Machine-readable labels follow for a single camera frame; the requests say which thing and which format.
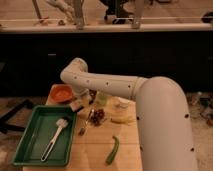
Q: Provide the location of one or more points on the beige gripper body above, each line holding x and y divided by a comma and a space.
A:
83, 100

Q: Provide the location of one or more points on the whiteboard eraser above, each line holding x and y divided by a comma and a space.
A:
76, 107

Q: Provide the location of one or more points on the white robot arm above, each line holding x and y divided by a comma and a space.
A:
164, 125

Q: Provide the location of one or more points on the purple bowl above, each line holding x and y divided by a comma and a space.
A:
92, 94

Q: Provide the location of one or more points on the orange bowl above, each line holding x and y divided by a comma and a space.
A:
61, 93

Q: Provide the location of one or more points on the green small cup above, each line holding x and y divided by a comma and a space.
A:
102, 98

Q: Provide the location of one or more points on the pine cone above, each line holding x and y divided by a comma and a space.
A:
97, 117

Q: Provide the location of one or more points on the white dish brush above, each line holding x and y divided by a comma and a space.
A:
61, 124

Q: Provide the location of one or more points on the white cup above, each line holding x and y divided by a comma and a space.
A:
123, 103

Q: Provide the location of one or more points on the yellow banana peel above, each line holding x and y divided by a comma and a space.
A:
122, 120

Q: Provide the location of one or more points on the green plastic tray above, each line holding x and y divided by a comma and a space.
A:
39, 132

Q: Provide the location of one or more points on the green chili pepper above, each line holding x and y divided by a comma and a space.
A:
111, 156

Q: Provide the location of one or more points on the black stand leg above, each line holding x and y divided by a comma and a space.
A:
4, 126

